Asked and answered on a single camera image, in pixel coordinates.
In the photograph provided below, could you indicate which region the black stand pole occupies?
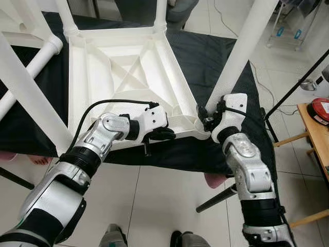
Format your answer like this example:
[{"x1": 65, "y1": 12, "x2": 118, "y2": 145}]
[{"x1": 265, "y1": 49, "x2": 329, "y2": 142}]

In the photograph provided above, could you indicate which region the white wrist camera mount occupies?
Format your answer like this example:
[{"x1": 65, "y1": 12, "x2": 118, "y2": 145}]
[
  {"x1": 138, "y1": 104, "x2": 169, "y2": 142},
  {"x1": 212, "y1": 94, "x2": 248, "y2": 142}
]

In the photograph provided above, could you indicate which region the black table leg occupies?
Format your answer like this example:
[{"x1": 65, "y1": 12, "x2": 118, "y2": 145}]
[
  {"x1": 0, "y1": 167, "x2": 34, "y2": 190},
  {"x1": 195, "y1": 184, "x2": 238, "y2": 213}
]

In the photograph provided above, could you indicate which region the grey robot right leg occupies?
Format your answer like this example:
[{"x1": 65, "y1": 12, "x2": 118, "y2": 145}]
[{"x1": 171, "y1": 230, "x2": 211, "y2": 247}]

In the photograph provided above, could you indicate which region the wooden side table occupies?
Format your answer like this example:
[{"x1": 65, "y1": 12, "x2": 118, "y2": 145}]
[{"x1": 275, "y1": 100, "x2": 329, "y2": 227}]

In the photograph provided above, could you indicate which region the grey robot left leg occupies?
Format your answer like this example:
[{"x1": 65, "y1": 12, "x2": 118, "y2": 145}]
[{"x1": 100, "y1": 224, "x2": 128, "y2": 247}]

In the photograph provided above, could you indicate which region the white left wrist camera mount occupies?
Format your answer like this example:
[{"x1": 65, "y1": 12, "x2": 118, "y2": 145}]
[{"x1": 138, "y1": 104, "x2": 169, "y2": 142}]

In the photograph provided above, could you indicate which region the grey robot leg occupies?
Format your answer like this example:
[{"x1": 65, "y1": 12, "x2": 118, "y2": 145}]
[
  {"x1": 100, "y1": 224, "x2": 128, "y2": 247},
  {"x1": 171, "y1": 230, "x2": 211, "y2": 247}
]

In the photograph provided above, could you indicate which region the metal bowl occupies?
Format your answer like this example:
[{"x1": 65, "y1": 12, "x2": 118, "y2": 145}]
[{"x1": 301, "y1": 79, "x2": 317, "y2": 92}]

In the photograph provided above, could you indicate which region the person bare foot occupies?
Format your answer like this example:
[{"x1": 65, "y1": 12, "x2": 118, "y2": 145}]
[{"x1": 0, "y1": 152, "x2": 52, "y2": 166}]

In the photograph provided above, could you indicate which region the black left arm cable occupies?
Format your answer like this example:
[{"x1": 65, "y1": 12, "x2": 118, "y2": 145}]
[{"x1": 69, "y1": 99, "x2": 160, "y2": 155}]

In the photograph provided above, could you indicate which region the red cable reel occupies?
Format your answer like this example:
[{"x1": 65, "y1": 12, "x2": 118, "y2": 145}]
[{"x1": 308, "y1": 97, "x2": 329, "y2": 124}]

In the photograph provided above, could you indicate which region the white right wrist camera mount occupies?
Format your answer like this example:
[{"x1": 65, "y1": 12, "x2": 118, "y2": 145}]
[{"x1": 212, "y1": 94, "x2": 248, "y2": 142}]

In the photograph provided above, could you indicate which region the white wire rolling rack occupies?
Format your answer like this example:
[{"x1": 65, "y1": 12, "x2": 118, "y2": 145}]
[{"x1": 267, "y1": 0, "x2": 309, "y2": 49}]

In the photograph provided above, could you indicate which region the white plastic table top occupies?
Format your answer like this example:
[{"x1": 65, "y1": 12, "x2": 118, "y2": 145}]
[
  {"x1": 67, "y1": 26, "x2": 211, "y2": 151},
  {"x1": 0, "y1": 0, "x2": 39, "y2": 49}
]

